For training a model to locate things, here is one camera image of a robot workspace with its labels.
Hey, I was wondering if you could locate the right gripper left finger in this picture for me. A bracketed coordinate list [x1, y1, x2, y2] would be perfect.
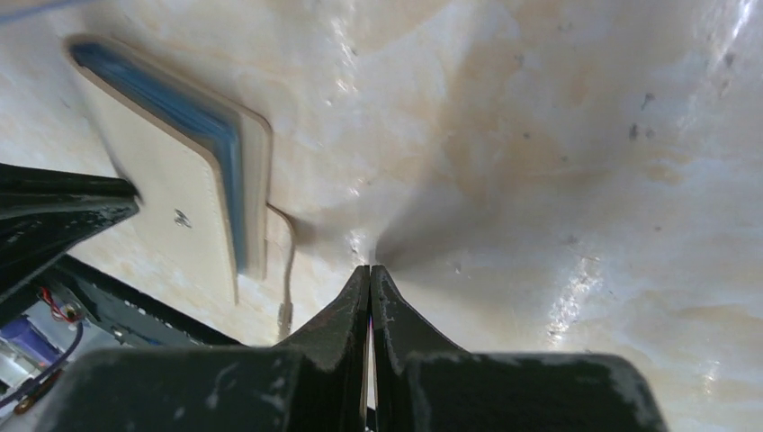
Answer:
[36, 265, 370, 431]

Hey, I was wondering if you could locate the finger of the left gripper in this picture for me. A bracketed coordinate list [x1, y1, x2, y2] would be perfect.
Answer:
[1, 164, 139, 301]

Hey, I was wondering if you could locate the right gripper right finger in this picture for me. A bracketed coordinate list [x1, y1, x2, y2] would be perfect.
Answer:
[370, 265, 667, 431]

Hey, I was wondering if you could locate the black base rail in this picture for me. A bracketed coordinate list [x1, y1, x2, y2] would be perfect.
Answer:
[34, 255, 240, 347]

